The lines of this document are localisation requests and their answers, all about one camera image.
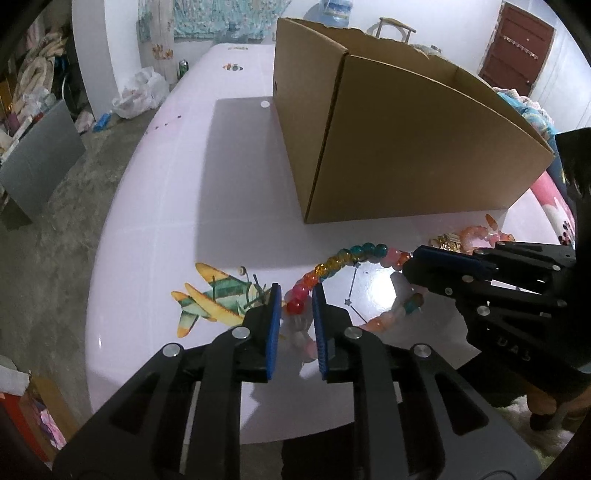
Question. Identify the small blue bottle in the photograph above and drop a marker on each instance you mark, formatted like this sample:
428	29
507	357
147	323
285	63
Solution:
102	122

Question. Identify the brown wooden door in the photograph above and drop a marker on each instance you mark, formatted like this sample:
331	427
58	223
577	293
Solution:
512	50

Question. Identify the white plastic bag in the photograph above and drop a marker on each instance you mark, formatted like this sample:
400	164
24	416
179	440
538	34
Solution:
138	94

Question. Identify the green can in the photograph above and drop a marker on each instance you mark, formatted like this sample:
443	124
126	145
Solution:
183	68

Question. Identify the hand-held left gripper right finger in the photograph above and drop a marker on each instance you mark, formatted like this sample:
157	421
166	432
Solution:
320	332

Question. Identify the white flower print cloth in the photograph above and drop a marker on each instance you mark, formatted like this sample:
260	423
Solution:
154	46

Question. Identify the teal floral wall cloth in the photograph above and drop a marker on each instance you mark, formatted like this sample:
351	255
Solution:
207	18

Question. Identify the grey board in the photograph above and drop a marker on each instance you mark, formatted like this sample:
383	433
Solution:
41	157

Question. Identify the pile of clothes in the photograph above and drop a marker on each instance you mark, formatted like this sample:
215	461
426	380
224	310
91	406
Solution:
39	64

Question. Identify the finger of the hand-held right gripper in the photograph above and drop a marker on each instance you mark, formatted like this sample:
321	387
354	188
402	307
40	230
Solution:
448	254
434	277

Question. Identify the person's right hand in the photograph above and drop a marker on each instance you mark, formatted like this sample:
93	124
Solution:
547	399

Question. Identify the blue patterned quilt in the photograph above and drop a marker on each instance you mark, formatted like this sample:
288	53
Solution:
531	115

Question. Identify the pink floral blanket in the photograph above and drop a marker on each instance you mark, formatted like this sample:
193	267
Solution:
549	198

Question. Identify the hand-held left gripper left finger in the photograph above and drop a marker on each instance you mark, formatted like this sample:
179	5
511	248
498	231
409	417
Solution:
275	323

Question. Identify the blue water jug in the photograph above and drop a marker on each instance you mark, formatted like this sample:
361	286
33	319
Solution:
332	17

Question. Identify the brown cardboard box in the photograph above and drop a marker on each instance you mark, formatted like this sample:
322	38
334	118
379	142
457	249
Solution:
415	152

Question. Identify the wooden chair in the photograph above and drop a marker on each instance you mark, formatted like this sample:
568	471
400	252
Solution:
397	23

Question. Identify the red box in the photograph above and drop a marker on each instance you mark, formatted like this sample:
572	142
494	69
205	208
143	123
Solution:
14	420

